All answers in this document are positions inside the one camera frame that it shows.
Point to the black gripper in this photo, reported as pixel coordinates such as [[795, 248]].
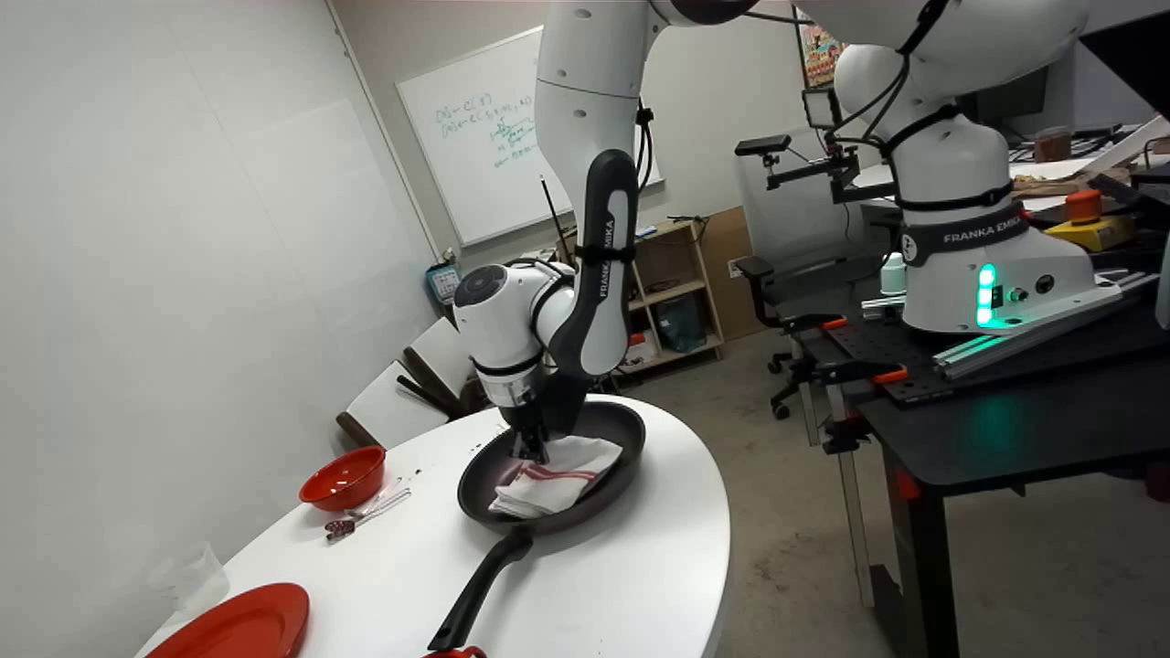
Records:
[[546, 414]]

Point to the white cloth red stripes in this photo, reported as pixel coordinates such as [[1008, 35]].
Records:
[[569, 472]]

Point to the black frying pan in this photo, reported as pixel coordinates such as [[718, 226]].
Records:
[[518, 536]]

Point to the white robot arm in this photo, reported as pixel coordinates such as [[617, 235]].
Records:
[[541, 332]]

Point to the near white wooden chair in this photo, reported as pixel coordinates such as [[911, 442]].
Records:
[[385, 410]]

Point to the white wooden chair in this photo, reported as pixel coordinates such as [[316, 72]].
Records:
[[385, 410], [441, 363]]

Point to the far white wooden chair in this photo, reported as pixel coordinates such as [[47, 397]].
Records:
[[441, 363]]

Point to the round white table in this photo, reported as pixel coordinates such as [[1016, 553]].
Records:
[[645, 580]]

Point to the wooden shelf unit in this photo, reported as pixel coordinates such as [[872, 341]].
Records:
[[671, 299]]

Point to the red bowl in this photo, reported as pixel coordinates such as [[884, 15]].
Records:
[[349, 481]]

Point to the black office chair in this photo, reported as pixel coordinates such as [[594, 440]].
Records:
[[790, 305]]

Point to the orange black clamp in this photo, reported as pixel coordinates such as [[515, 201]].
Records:
[[847, 430]]

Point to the red plate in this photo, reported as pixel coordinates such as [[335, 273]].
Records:
[[262, 624]]

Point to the whiteboard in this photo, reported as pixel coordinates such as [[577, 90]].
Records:
[[524, 130]]

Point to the black robot desk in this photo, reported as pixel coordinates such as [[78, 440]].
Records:
[[1087, 398]]

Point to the colourful wall poster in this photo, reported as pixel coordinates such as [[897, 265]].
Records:
[[818, 56]]

